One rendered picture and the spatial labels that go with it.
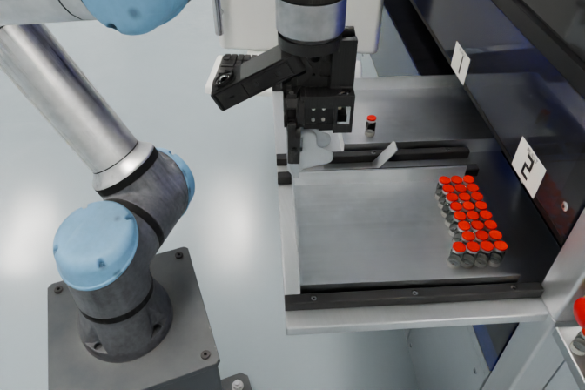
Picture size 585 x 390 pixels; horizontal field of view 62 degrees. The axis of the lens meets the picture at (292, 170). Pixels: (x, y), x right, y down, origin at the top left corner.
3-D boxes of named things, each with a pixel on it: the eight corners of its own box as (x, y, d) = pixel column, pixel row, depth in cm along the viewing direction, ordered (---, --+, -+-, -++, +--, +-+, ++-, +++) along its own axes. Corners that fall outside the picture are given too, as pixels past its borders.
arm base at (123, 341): (84, 376, 76) (64, 343, 69) (79, 299, 86) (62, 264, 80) (180, 344, 80) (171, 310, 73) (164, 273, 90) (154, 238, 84)
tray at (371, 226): (462, 178, 97) (466, 165, 94) (514, 288, 77) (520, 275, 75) (291, 184, 95) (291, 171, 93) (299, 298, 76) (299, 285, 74)
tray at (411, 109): (461, 86, 123) (465, 74, 121) (501, 151, 103) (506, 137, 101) (328, 90, 121) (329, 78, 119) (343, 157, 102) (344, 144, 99)
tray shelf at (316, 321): (453, 82, 128) (455, 76, 127) (595, 318, 75) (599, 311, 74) (272, 88, 126) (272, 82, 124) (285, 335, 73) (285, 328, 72)
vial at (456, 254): (457, 258, 81) (464, 240, 78) (461, 269, 80) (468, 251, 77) (444, 259, 81) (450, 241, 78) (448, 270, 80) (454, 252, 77)
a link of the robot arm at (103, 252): (57, 307, 74) (24, 250, 65) (108, 242, 83) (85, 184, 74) (126, 329, 71) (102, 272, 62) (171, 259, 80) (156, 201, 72)
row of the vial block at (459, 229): (444, 193, 93) (448, 175, 90) (475, 269, 80) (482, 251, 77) (433, 193, 93) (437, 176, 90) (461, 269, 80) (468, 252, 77)
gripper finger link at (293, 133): (300, 171, 61) (301, 112, 55) (287, 171, 60) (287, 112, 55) (299, 147, 64) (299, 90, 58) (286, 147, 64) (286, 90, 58)
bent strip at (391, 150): (391, 163, 100) (394, 140, 97) (393, 172, 98) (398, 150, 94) (323, 165, 100) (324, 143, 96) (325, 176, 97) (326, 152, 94)
